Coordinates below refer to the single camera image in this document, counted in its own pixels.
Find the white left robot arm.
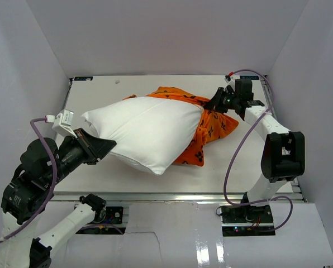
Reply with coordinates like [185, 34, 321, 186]
[0, 128, 117, 267]

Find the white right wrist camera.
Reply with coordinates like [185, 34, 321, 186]
[225, 72, 236, 92]

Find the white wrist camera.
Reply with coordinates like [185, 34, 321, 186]
[45, 109, 77, 138]
[225, 72, 236, 92]

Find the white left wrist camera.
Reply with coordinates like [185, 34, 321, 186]
[45, 109, 77, 138]

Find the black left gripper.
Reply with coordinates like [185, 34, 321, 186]
[44, 126, 115, 187]

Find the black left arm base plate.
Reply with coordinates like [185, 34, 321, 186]
[93, 207, 123, 224]

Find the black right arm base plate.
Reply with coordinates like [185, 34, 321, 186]
[216, 205, 273, 225]

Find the orange patterned pillowcase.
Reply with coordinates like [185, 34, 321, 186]
[122, 86, 239, 168]

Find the aluminium table frame rail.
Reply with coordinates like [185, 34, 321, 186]
[11, 74, 307, 268]

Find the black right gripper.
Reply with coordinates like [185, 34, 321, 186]
[206, 88, 241, 114]

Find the white pillow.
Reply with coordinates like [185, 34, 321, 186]
[82, 97, 203, 176]

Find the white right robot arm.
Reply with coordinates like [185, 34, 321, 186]
[203, 75, 305, 223]

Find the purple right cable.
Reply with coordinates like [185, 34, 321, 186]
[223, 69, 294, 232]

